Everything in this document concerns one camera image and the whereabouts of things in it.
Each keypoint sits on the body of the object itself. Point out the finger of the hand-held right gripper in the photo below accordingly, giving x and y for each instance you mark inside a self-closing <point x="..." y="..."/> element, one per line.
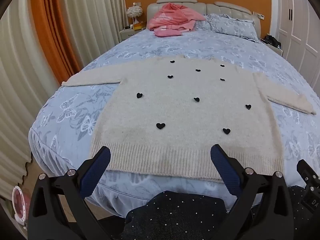
<point x="303" y="168"/>

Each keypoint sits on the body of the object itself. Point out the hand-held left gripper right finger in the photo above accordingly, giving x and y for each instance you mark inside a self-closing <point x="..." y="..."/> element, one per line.
<point x="225" y="170"/>

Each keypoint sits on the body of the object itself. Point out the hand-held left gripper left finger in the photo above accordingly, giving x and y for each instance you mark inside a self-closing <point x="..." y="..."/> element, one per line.
<point x="96" y="170"/>

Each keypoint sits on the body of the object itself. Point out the beige sweater with black hearts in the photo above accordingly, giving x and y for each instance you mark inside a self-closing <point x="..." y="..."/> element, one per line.
<point x="180" y="120"/>

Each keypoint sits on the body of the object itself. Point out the person's right leg sparkly pants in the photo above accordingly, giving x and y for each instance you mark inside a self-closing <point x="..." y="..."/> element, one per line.
<point x="300" y="220"/>

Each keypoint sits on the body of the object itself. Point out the person's leg sparkly pants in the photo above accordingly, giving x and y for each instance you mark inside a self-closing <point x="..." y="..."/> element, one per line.
<point x="175" y="217"/>
<point x="300" y="220"/>

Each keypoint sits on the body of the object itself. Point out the bed with blue butterfly sheet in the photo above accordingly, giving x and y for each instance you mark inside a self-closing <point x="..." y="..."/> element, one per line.
<point x="72" y="120"/>

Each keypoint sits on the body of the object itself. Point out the person's left leg sparkly pants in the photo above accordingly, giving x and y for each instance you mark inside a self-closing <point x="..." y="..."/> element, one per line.
<point x="175" y="217"/>

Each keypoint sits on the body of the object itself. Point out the pink round stand mirror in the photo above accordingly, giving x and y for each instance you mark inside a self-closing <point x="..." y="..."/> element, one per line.
<point x="20" y="205"/>

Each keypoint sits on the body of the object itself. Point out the cream curtain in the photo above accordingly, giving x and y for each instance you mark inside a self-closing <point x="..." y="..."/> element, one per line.
<point x="95" y="17"/>
<point x="22" y="85"/>

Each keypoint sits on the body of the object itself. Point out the white nightstand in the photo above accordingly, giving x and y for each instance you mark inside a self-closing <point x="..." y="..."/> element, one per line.
<point x="127" y="33"/>
<point x="277" y="50"/>

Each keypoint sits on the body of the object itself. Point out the black bag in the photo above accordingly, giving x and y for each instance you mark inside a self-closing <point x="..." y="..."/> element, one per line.
<point x="272" y="41"/>

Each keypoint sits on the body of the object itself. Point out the white wardrobe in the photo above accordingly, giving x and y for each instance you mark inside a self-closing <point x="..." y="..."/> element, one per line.
<point x="300" y="25"/>

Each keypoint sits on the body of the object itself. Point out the blue floral pillow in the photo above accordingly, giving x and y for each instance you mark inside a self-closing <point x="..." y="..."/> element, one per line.
<point x="202" y="24"/>
<point x="232" y="26"/>

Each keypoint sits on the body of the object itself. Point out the orange curtain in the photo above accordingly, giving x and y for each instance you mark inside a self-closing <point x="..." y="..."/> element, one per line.
<point x="52" y="30"/>

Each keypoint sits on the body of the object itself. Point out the folded pink cloth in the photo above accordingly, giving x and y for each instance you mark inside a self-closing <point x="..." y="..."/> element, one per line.
<point x="167" y="32"/>

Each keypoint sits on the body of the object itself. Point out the yellow box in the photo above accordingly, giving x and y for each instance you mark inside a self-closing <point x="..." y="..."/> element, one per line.
<point x="139" y="25"/>

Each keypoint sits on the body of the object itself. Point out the beige padded headboard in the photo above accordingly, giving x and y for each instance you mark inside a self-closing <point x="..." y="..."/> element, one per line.
<point x="225" y="9"/>

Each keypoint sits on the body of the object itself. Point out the pink blanket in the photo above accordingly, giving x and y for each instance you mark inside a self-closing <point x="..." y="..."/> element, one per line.
<point x="172" y="17"/>

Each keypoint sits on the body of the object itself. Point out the white feather table lamp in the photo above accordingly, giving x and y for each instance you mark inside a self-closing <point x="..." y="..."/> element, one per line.
<point x="135" y="12"/>

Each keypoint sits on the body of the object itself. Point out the white wall switch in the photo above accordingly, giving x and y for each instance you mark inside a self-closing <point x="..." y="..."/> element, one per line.
<point x="259" y="15"/>

